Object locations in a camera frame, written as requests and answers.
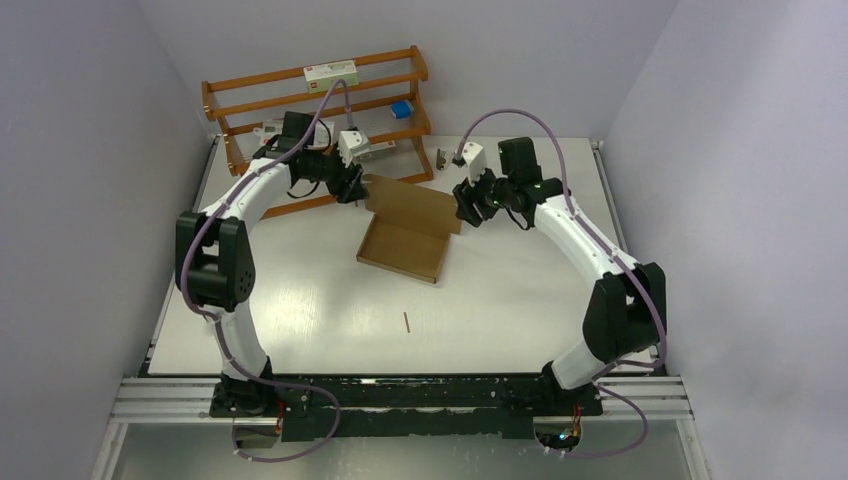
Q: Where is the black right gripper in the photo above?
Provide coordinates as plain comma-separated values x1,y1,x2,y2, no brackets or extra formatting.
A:
452,160,515,227

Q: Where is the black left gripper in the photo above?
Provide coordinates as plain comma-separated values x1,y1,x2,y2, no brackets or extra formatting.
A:
304,142,370,204

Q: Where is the brown cardboard box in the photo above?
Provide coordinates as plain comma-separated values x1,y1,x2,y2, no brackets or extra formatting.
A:
356,174,461,284

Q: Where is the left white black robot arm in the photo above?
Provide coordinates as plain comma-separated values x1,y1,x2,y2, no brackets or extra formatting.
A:
175,112,371,416

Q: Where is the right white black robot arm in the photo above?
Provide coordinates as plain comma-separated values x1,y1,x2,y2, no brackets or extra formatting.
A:
451,137,666,414

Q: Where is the grey white small box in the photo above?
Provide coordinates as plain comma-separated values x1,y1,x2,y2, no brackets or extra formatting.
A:
362,140,398,160

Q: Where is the blue small box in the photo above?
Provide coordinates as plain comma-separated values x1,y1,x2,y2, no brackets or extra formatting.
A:
390,100,415,120

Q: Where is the green white box top shelf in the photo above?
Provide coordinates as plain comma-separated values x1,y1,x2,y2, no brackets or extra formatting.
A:
303,60,359,93

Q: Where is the small grey white clip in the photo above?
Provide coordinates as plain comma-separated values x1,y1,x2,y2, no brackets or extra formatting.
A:
435,148,453,171

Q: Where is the orange wooden shelf rack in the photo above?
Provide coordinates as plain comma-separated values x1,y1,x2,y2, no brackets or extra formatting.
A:
201,44,435,221

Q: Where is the white flat blister package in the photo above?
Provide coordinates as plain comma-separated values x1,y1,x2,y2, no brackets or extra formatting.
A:
252,119,284,146

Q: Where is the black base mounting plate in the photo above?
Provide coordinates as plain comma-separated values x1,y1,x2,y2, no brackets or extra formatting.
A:
209,373,603,442

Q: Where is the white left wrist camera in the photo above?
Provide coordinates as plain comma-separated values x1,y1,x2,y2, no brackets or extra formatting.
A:
337,130,371,165

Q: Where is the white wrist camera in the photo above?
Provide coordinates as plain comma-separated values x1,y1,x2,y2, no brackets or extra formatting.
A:
337,130,371,165
453,141,487,186

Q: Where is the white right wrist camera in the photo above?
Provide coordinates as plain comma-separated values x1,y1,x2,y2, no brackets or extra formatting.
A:
453,141,487,186

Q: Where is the aluminium rail frame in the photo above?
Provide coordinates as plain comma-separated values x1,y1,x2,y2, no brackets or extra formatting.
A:
89,135,713,480

